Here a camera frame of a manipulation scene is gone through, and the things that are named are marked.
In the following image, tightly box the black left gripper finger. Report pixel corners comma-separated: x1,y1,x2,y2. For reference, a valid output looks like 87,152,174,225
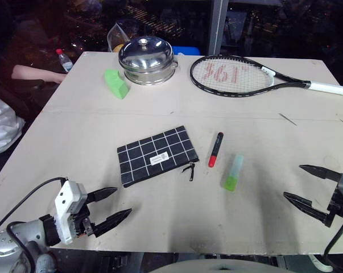
86,187,118,204
93,208,133,238

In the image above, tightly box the red and black marker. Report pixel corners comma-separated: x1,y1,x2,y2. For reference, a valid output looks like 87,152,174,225
208,131,225,168

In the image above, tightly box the black and white tennis racket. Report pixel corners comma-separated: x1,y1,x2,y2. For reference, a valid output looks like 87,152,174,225
189,54,343,97

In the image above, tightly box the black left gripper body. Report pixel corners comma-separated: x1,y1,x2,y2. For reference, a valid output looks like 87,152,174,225
69,204,97,239

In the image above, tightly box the blue plastic bin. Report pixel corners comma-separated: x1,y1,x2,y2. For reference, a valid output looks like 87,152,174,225
171,45,201,56

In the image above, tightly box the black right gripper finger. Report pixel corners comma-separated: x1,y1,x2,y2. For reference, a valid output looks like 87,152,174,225
283,192,331,224
299,164,343,183

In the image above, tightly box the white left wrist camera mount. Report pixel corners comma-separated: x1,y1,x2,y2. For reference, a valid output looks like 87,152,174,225
53,180,88,245

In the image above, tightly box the green glue stick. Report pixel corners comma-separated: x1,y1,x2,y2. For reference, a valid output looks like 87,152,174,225
224,154,245,193

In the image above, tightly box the white cloth garment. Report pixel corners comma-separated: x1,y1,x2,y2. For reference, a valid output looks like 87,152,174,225
0,94,26,160

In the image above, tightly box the stainless steel lidded pot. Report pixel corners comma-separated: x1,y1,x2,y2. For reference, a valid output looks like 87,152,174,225
118,36,179,85

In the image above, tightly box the black grid pencil pouch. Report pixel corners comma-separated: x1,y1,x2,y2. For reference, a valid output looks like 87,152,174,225
117,125,200,189

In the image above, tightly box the plastic water bottle red cap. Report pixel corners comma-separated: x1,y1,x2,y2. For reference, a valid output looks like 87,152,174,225
56,48,73,73

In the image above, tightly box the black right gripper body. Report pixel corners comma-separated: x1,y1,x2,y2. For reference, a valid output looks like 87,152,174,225
324,189,343,228

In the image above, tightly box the grey metal pillar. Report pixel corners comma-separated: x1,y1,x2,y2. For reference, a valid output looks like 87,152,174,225
206,0,229,56

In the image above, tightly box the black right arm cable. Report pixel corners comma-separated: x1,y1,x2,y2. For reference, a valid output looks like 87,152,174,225
322,203,343,271

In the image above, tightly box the green sponge block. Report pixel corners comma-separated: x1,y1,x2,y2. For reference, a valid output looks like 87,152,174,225
104,69,130,101

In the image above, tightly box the clear plastic bag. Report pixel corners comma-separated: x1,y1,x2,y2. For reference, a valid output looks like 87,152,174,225
106,22,130,53

